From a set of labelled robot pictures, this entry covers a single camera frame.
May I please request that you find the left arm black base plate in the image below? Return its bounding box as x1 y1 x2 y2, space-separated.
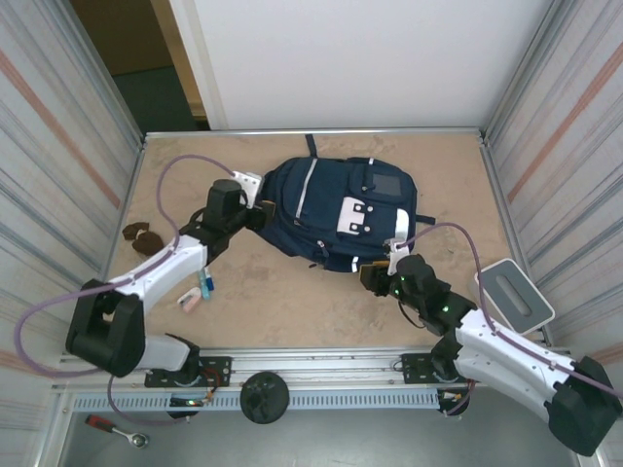
144 356 233 389

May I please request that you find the translucent corrugated side panel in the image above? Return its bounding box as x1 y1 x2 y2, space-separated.
479 0 623 467
0 0 147 467

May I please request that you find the black round knob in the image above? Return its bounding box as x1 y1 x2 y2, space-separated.
239 370 291 426

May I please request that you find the brown fabric bundle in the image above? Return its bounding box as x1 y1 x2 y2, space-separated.
121 221 165 258

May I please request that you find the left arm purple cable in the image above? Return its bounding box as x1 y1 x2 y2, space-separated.
16 154 240 428

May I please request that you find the white grey rectangular case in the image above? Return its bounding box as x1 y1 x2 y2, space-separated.
473 259 557 336

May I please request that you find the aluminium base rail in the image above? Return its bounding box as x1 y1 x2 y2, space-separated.
53 345 585 393

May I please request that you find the red-handled ratchet wrench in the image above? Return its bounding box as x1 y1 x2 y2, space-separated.
85 413 151 449

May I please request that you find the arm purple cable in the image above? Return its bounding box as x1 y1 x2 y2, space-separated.
16 154 240 428
391 222 623 418

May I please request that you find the perforated grey cable duct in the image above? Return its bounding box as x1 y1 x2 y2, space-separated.
71 391 442 413

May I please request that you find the navy blue backpack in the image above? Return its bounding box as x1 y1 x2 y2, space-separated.
252 134 436 274

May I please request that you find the white door frame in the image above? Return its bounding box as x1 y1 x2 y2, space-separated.
167 0 229 131

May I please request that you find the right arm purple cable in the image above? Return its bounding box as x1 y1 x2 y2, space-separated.
391 222 623 418

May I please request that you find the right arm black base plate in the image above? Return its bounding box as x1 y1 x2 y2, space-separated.
401 352 483 385

